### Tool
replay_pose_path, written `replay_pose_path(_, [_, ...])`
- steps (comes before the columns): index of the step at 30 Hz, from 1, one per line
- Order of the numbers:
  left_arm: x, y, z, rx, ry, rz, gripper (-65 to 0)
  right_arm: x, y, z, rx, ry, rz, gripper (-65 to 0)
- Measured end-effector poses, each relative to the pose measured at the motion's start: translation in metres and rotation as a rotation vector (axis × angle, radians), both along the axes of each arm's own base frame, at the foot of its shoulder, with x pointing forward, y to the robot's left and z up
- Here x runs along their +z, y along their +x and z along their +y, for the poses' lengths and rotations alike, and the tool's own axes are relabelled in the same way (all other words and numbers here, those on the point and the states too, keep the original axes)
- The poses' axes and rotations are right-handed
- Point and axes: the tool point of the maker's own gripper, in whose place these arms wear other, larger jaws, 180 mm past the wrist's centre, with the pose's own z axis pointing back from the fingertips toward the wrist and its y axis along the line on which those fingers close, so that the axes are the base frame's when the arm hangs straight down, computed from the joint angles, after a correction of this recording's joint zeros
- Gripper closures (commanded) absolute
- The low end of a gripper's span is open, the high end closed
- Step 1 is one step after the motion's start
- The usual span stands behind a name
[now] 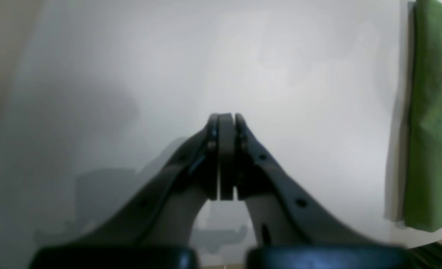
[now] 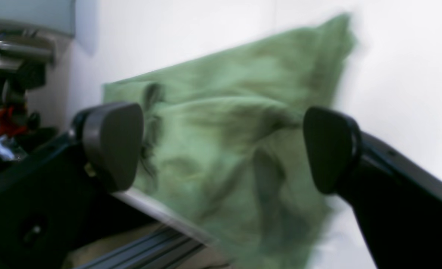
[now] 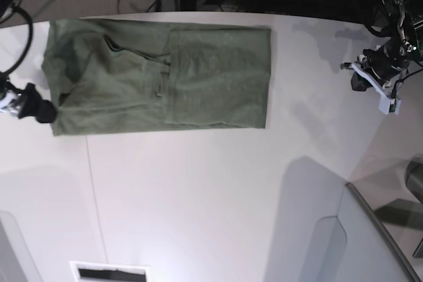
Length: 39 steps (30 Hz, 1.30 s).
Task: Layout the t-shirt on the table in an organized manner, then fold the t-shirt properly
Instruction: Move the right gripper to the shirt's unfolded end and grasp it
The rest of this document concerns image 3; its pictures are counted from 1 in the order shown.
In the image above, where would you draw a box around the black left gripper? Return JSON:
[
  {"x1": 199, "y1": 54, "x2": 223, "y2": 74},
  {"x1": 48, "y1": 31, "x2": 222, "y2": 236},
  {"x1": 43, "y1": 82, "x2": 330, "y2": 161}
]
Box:
[{"x1": 351, "y1": 49, "x2": 390, "y2": 92}]

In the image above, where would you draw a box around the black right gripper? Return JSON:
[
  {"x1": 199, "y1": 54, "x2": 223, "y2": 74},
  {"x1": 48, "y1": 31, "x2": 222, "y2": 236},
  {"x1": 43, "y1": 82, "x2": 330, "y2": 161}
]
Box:
[{"x1": 17, "y1": 83, "x2": 58, "y2": 123}]

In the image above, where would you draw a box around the green t-shirt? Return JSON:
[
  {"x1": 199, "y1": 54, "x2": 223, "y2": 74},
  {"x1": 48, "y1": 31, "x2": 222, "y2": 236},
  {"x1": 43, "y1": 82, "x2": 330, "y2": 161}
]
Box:
[{"x1": 42, "y1": 18, "x2": 272, "y2": 136}]

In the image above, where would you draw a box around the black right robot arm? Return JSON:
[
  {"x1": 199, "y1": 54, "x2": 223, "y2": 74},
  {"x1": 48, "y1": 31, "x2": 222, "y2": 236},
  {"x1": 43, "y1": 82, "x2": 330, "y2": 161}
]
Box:
[{"x1": 1, "y1": 0, "x2": 58, "y2": 123}]

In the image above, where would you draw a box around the grey metal stand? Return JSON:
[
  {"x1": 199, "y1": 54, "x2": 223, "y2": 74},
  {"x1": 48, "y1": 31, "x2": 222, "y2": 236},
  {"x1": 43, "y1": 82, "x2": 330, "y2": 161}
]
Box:
[{"x1": 346, "y1": 156, "x2": 422, "y2": 281}]

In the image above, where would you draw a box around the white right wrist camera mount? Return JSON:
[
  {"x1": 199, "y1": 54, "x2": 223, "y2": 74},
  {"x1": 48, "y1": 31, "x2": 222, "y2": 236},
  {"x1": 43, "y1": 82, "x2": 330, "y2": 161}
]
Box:
[{"x1": 0, "y1": 79, "x2": 23, "y2": 118}]

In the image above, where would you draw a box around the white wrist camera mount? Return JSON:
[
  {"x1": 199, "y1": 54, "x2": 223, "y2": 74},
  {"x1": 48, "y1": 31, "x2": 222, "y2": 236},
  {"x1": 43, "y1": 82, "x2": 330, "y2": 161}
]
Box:
[
  {"x1": 340, "y1": 62, "x2": 401, "y2": 115},
  {"x1": 0, "y1": 79, "x2": 23, "y2": 118}
]

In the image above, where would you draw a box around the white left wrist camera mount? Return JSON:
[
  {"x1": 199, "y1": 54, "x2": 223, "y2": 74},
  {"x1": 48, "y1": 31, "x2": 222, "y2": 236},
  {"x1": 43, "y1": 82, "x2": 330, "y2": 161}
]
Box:
[{"x1": 340, "y1": 62, "x2": 401, "y2": 115}]

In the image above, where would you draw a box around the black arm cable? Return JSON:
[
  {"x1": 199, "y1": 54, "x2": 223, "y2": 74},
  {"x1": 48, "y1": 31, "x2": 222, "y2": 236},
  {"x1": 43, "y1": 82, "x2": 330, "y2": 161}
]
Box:
[{"x1": 0, "y1": 4, "x2": 34, "y2": 77}]

